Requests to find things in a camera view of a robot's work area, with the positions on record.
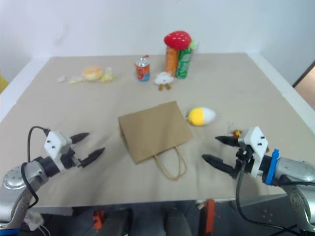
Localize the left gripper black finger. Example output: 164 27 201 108
79 147 106 169
69 132 90 145

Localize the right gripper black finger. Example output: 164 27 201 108
201 153 236 177
215 135 241 148

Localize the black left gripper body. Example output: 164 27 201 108
60 145 83 171

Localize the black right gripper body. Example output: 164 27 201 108
230 144 256 179

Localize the beige table cover sheet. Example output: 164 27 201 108
0 52 312 207

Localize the blue right wrist clamp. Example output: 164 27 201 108
264 148 280 185

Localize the yellow and white egg plush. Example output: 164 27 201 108
188 106 217 127

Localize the tall orange-red clamp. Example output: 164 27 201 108
198 198 217 236

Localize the small orange-red clamp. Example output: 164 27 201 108
93 208 106 232

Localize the round orange plush bun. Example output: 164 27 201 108
82 65 103 81

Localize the clear yellowish plastic wrapper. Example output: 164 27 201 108
68 66 117 85

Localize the white crumpled cloth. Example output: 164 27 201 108
24 210 45 232

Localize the tall green drink can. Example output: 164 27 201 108
175 47 193 80

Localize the white sheep toy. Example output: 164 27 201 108
154 71 175 91

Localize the short red drink can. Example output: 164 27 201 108
134 58 151 82

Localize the brown wooden board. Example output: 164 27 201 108
292 60 315 112

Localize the tall orange drink can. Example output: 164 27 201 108
165 46 180 78

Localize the red strawberry plush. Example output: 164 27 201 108
164 30 198 50

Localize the small orange toy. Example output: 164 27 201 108
227 121 244 139

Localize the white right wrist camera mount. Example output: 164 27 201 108
237 126 269 178

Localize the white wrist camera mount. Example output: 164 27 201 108
237 126 269 178
44 131 73 171

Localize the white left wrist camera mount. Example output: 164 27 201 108
44 131 73 171

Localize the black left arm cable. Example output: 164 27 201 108
20 126 51 210

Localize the brown paper bag with handles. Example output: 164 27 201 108
118 100 195 181

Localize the yellow object at wall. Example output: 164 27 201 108
0 75 10 94

